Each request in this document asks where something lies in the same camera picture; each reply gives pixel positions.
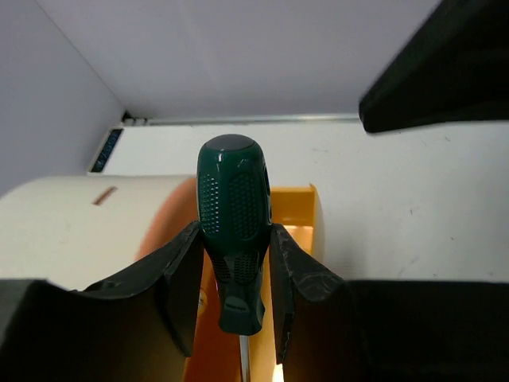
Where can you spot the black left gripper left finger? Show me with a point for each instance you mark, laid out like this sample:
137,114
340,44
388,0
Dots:
136,325

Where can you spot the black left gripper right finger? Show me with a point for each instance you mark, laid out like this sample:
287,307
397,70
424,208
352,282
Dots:
375,330

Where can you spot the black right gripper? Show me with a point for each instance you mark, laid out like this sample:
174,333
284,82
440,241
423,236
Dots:
453,69

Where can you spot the yellow drawer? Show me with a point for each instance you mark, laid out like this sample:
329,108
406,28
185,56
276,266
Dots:
217,355

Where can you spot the orange top drawer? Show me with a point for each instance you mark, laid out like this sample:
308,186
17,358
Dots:
177,211

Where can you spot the large green screwdriver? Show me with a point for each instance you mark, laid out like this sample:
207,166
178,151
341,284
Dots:
235,215

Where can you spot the cream cylindrical drawer cabinet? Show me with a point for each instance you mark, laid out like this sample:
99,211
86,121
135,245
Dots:
74,231

